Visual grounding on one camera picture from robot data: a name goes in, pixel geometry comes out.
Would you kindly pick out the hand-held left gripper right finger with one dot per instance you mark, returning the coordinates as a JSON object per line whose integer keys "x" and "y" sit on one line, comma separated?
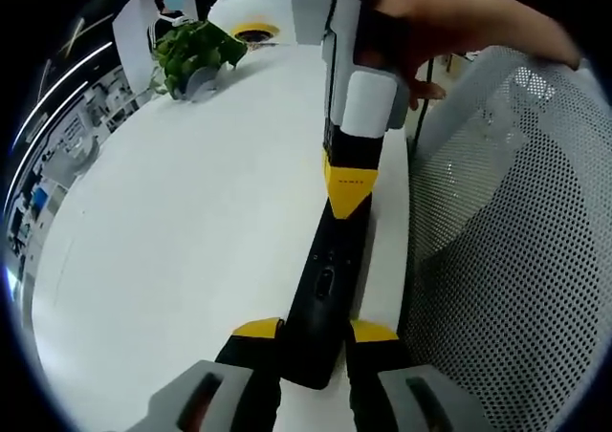
{"x": 378, "y": 384}

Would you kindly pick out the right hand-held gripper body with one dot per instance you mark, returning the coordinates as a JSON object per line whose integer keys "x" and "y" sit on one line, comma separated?
{"x": 344, "y": 30}

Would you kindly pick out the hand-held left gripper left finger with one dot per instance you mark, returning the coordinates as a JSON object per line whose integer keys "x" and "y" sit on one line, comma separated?
{"x": 248, "y": 384}

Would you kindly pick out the black remote control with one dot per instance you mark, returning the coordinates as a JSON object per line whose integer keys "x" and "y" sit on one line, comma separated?
{"x": 325, "y": 308}

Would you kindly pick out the person's right hand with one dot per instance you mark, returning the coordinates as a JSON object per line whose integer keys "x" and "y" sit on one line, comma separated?
{"x": 421, "y": 26}

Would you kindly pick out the yellow rimmed round object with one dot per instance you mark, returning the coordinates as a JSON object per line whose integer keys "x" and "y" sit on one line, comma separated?
{"x": 255, "y": 30}

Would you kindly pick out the green potted plant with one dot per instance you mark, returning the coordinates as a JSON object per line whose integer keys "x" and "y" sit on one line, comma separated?
{"x": 191, "y": 45}

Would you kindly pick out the white neck device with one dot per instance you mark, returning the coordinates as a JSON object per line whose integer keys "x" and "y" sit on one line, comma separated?
{"x": 174, "y": 19}

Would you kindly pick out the white mesh office chair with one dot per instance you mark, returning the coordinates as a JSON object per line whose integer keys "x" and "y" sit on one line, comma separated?
{"x": 516, "y": 260}

